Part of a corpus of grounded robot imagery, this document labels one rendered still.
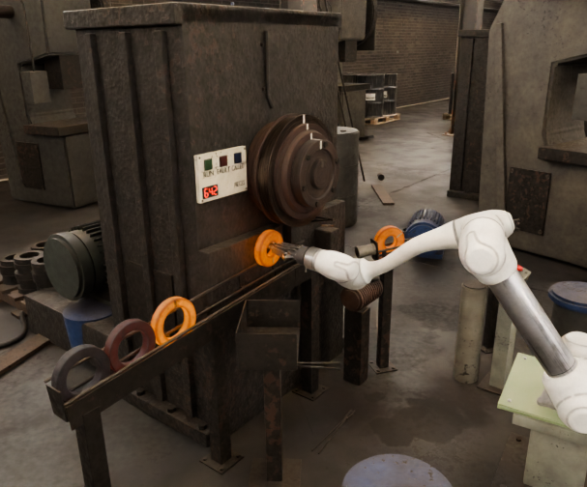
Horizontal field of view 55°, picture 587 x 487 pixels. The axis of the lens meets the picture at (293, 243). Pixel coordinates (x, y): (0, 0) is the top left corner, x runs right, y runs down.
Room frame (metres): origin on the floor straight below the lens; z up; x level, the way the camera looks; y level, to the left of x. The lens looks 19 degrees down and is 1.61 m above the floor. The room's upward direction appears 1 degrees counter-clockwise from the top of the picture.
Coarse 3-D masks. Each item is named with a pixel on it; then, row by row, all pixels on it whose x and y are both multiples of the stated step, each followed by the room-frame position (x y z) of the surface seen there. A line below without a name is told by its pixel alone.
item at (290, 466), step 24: (264, 312) 1.92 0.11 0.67; (288, 312) 1.91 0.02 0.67; (240, 336) 1.66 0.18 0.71; (264, 336) 1.66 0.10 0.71; (288, 336) 1.65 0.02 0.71; (240, 360) 1.66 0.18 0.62; (264, 360) 1.66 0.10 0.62; (288, 360) 1.65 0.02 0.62; (264, 384) 1.78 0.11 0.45; (264, 480) 1.78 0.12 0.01; (288, 480) 1.78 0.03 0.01
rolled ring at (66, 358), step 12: (72, 348) 1.51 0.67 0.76; (84, 348) 1.51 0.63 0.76; (96, 348) 1.53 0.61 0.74; (60, 360) 1.46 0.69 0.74; (72, 360) 1.47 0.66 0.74; (96, 360) 1.55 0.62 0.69; (108, 360) 1.56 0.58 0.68; (60, 372) 1.44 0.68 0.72; (96, 372) 1.55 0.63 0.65; (108, 372) 1.56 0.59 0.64; (60, 384) 1.43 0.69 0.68; (72, 396) 1.45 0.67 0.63
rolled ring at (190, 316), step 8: (160, 304) 1.76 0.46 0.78; (168, 304) 1.76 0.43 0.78; (176, 304) 1.78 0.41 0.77; (184, 304) 1.81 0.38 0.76; (192, 304) 1.84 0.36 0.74; (160, 312) 1.73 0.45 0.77; (168, 312) 1.75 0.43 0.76; (184, 312) 1.84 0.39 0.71; (192, 312) 1.84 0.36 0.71; (152, 320) 1.73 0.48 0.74; (160, 320) 1.72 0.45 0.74; (184, 320) 1.84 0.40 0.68; (192, 320) 1.83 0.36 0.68; (160, 328) 1.72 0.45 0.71; (184, 328) 1.82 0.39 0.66; (160, 336) 1.72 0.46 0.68; (160, 344) 1.72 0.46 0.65; (168, 344) 1.74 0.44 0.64
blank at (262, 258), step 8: (264, 232) 2.18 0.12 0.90; (272, 232) 2.19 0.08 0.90; (264, 240) 2.15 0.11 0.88; (272, 240) 2.19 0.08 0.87; (280, 240) 2.23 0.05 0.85; (256, 248) 2.14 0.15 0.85; (264, 248) 2.15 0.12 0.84; (256, 256) 2.14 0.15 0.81; (264, 256) 2.15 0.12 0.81; (272, 256) 2.19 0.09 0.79; (264, 264) 2.15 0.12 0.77; (272, 264) 2.19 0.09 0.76
